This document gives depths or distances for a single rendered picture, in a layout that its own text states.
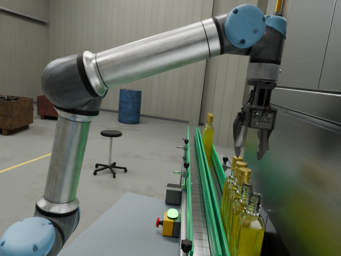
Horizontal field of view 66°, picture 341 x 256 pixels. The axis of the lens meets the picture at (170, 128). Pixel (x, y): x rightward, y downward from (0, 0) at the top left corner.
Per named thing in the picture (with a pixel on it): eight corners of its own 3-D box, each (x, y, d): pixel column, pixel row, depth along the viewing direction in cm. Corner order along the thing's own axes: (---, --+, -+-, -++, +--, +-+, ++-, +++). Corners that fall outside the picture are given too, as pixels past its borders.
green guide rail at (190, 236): (190, 278, 69) (194, 251, 67) (186, 277, 69) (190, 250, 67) (187, 134, 240) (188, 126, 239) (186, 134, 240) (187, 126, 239)
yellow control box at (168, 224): (178, 238, 107) (180, 222, 106) (160, 236, 108) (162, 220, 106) (178, 228, 114) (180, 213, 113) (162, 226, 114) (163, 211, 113)
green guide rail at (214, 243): (218, 281, 68) (222, 254, 67) (214, 281, 68) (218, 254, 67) (195, 135, 240) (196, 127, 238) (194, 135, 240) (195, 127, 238)
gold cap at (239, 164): (246, 179, 79) (249, 165, 78) (235, 178, 79) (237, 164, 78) (243, 174, 82) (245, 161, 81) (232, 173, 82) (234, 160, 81)
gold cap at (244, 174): (250, 187, 73) (252, 172, 72) (237, 185, 73) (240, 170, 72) (247, 182, 76) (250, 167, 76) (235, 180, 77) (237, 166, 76)
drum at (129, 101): (113, 122, 721) (115, 88, 703) (124, 119, 780) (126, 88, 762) (134, 125, 705) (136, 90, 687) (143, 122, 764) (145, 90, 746)
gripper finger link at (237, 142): (230, 159, 68) (243, 126, 66) (227, 153, 74) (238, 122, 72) (241, 163, 68) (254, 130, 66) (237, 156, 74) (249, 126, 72)
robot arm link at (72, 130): (14, 254, 70) (49, 51, 60) (42, 223, 85) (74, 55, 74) (59, 265, 71) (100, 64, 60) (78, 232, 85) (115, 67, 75)
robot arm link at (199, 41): (8, 64, 50) (262, -16, 46) (38, 66, 60) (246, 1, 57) (31, 121, 52) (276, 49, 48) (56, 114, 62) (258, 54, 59)
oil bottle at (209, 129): (210, 157, 180) (215, 116, 175) (202, 156, 180) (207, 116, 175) (209, 154, 186) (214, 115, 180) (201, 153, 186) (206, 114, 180)
